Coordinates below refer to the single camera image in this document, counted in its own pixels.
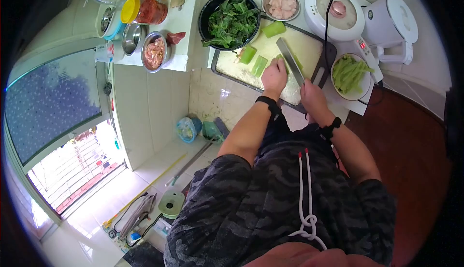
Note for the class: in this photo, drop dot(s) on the yellow stick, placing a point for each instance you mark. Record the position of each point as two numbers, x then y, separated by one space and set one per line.
152 187

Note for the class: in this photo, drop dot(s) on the person's right hand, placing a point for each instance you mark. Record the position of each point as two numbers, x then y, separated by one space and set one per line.
314 98

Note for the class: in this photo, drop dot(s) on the white cup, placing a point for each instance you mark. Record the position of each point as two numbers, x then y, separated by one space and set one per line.
108 52

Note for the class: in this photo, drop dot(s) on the person's left hand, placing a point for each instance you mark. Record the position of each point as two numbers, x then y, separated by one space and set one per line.
273 80

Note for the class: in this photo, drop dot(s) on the yellow-lidded jar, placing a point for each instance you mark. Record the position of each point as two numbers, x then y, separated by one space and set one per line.
145 11

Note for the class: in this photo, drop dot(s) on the person's left fingers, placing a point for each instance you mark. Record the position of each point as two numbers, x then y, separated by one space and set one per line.
279 64

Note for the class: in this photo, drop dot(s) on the blue bin with bag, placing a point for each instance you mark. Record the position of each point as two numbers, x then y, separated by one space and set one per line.
187 129

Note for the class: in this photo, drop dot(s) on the person's right fingers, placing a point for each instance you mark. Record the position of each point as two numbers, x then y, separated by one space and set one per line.
306 85

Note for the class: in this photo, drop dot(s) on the steel bowl of chopped meat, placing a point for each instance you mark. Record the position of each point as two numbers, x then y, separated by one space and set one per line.
154 52

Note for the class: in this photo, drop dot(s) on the black cooking pot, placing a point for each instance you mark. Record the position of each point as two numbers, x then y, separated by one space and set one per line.
210 9

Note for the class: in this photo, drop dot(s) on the red raw meat piece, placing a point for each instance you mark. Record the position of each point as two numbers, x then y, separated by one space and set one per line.
176 37

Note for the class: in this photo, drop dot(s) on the dark-rimmed cutting board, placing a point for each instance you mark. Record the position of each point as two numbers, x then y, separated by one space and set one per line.
308 45

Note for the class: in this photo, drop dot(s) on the black wrist band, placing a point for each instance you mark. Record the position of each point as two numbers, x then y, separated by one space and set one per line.
329 129
269 103

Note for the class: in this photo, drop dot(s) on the pile of green stem strips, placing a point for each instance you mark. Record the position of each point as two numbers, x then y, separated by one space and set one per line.
348 74

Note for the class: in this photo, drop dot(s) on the white electric cooker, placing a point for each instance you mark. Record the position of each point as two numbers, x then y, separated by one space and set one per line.
335 16

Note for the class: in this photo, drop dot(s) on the frosted window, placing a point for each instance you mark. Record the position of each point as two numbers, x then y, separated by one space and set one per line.
54 114

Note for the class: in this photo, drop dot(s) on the white and blue pot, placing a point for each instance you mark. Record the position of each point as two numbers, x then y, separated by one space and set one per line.
107 22

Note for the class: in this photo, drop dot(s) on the white cloth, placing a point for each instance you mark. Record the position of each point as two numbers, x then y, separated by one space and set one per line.
340 103

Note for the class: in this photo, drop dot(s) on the round green and white device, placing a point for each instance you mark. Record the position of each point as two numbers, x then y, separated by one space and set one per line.
171 203

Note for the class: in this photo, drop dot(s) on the green dustpan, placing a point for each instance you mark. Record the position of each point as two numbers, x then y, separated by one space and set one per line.
214 130

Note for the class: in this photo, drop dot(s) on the white plate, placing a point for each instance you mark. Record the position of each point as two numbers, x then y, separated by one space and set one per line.
365 85

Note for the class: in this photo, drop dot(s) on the dark leafy greens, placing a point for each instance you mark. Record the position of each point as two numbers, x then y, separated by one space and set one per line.
232 22

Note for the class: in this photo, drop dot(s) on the steel kitchen cleaver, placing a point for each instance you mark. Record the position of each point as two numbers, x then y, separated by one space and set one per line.
288 56

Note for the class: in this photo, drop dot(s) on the white electric kettle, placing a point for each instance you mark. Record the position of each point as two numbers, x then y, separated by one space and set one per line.
389 24

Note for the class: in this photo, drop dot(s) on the person's body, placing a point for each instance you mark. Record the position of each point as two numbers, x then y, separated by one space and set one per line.
275 201

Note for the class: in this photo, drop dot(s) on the grey cloth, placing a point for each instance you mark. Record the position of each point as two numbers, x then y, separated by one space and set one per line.
139 212

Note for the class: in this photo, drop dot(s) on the green stem piece being sliced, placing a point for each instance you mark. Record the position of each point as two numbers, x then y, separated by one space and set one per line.
298 63

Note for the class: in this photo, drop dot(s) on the steel bowl of pale meat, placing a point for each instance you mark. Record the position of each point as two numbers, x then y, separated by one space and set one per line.
281 5

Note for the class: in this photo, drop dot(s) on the empty steel bowl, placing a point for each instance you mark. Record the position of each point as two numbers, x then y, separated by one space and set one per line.
131 38

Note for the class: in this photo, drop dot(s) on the large green stem chunk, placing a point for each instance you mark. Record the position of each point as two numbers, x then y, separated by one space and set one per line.
274 29

